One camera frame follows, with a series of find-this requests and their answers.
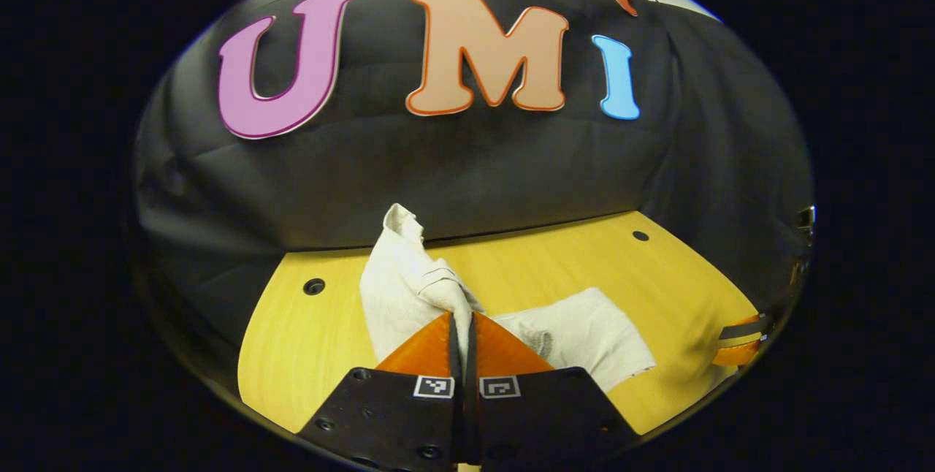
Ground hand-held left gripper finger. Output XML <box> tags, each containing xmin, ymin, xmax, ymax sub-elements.
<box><xmin>467</xmin><ymin>311</ymin><xmax>644</xmax><ymax>468</ymax></box>
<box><xmin>296</xmin><ymin>311</ymin><xmax>465</xmax><ymax>470</ymax></box>

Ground white jeans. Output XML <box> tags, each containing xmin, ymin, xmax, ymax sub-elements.
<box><xmin>359</xmin><ymin>202</ymin><xmax>657</xmax><ymax>394</ymax></box>

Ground black backdrop cloth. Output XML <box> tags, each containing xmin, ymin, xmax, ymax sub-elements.
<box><xmin>131</xmin><ymin>0</ymin><xmax>816</xmax><ymax>385</ymax></box>

